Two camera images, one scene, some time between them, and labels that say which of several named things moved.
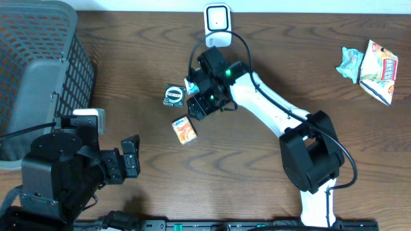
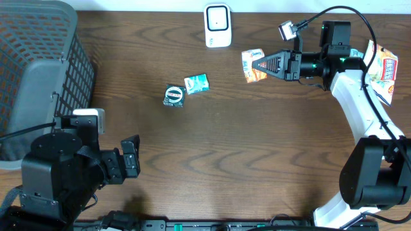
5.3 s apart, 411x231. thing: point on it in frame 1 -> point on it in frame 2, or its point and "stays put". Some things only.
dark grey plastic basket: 46,70 stays put
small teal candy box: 192,88 stays put
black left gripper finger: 131,156 stays put
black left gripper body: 109,172 stays put
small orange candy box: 185,130 -> 248,57
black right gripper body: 207,102 -> 303,64
